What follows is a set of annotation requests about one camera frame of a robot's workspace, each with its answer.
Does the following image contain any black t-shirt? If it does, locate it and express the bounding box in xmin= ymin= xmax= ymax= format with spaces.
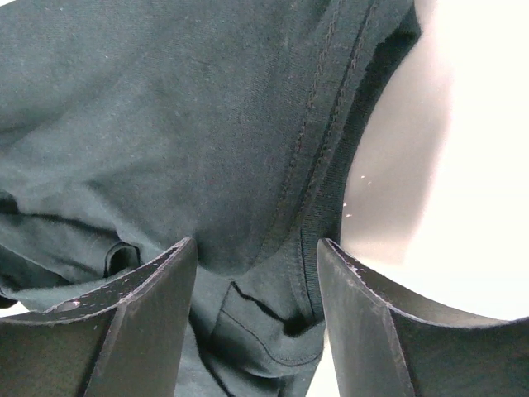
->
xmin=1 ymin=1 xmax=420 ymax=396

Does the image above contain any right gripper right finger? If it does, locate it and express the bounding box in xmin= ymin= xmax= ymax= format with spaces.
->
xmin=317 ymin=239 xmax=528 ymax=396

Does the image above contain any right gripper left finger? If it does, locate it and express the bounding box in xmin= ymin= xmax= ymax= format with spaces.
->
xmin=1 ymin=238 xmax=198 ymax=397

